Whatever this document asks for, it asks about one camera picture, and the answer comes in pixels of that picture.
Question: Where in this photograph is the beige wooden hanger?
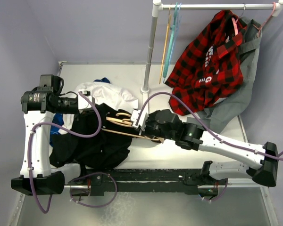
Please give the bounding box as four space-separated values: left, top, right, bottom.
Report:
102 112 165 144

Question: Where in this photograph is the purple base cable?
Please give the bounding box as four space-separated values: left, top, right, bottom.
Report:
69 171 118 209
201 181 229 204

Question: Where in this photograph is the light blue hanger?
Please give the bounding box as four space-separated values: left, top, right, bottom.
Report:
162 2 183 83

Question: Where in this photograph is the yellow hanger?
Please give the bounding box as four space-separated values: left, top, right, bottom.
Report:
158 8 171 85

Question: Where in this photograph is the black button shirt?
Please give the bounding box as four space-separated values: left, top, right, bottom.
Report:
50 104 134 170

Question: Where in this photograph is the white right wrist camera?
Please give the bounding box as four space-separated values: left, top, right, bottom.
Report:
130 110 148 130

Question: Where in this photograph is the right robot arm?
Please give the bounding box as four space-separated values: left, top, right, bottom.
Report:
133 109 278 187

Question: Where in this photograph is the blue garment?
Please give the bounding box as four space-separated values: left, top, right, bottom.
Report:
50 77 111 146

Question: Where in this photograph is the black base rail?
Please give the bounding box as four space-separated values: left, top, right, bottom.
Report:
65 169 226 196

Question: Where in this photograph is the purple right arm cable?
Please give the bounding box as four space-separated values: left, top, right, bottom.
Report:
134 91 283 162

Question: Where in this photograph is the red black plaid shirt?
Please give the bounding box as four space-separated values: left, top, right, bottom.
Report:
165 10 247 115

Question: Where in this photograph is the pink hanger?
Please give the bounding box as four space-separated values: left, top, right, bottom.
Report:
225 17 239 43
253 2 276 38

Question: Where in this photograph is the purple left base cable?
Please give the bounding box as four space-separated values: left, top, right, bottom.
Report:
69 171 118 209

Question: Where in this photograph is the metal clothes rack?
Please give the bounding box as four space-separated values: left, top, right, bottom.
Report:
140 0 283 109

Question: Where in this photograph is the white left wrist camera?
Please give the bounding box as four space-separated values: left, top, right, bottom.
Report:
78 89 95 112

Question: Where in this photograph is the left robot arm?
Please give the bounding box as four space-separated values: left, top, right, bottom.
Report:
11 74 95 195

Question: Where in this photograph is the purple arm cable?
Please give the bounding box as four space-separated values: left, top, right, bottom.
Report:
28 91 102 214
134 91 283 162

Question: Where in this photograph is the white shirt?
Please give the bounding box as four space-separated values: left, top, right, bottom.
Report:
60 81 139 135

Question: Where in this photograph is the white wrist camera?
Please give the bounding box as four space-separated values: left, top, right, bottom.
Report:
78 89 95 112
130 110 148 130

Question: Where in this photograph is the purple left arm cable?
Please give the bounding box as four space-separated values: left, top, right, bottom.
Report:
28 91 102 214

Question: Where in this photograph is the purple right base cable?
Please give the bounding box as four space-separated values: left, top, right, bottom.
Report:
201 181 229 204

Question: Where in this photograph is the teal hanger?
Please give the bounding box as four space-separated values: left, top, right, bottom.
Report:
162 2 179 81

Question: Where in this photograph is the grey shirt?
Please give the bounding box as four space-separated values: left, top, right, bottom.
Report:
197 19 261 132

